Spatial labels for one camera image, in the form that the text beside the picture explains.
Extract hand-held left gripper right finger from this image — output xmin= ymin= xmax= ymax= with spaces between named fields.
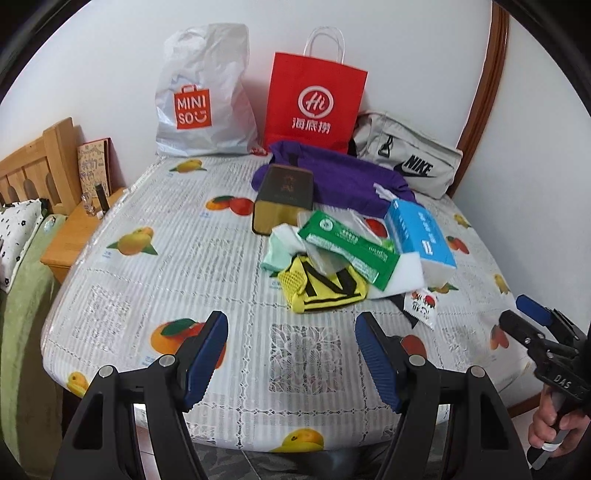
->
xmin=355 ymin=311 xmax=534 ymax=480

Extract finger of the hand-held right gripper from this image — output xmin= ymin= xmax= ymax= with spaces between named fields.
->
xmin=516 ymin=294 xmax=561 ymax=329
xmin=500 ymin=310 xmax=540 ymax=350

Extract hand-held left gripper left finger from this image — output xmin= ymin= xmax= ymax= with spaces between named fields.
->
xmin=51 ymin=310 xmax=230 ymax=480

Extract yellow pouch with black straps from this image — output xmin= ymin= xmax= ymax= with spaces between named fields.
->
xmin=277 ymin=254 xmax=372 ymax=315

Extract white sponge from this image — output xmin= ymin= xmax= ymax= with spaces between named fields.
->
xmin=369 ymin=251 xmax=426 ymax=301

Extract green wet wipes packet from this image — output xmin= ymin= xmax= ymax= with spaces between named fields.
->
xmin=297 ymin=210 xmax=400 ymax=291

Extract mint green cloth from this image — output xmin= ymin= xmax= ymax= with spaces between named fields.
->
xmin=260 ymin=224 xmax=305 ymax=280

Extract blue tissue pack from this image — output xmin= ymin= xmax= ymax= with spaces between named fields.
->
xmin=384 ymin=198 xmax=458 ymax=283

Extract white cloth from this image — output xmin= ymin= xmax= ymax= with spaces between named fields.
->
xmin=373 ymin=183 xmax=404 ymax=204

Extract person's right hand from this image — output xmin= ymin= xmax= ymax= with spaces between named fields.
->
xmin=529 ymin=392 xmax=591 ymax=450

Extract white and red snack packet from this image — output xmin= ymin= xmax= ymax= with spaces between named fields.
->
xmin=403 ymin=287 xmax=438 ymax=330

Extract fruit print tablecloth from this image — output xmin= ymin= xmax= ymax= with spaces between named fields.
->
xmin=41 ymin=150 xmax=548 ymax=453

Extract green blanket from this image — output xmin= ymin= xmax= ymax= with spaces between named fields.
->
xmin=0 ymin=215 xmax=65 ymax=462

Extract wooden nightstand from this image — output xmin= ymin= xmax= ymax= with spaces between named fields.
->
xmin=41 ymin=187 xmax=127 ymax=283

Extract purple towel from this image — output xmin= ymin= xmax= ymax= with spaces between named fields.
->
xmin=252 ymin=141 xmax=419 ymax=217

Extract dark box with gold end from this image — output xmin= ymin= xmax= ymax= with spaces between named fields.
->
xmin=252 ymin=163 xmax=315 ymax=237

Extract beige waist bag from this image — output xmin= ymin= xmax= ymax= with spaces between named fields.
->
xmin=352 ymin=111 xmax=464 ymax=200

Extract white pillow with black flowers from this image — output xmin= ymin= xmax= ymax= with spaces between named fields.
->
xmin=0 ymin=200 xmax=44 ymax=291

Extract wooden headboard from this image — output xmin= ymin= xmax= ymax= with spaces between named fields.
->
xmin=0 ymin=117 xmax=84 ymax=213

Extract red paper bag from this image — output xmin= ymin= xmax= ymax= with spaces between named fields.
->
xmin=263 ymin=26 xmax=369 ymax=155

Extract white plastic shopping bag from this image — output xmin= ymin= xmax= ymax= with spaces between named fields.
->
xmin=154 ymin=23 xmax=260 ymax=158

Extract wooden door frame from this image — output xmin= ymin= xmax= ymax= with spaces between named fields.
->
xmin=445 ymin=0 xmax=511 ymax=199

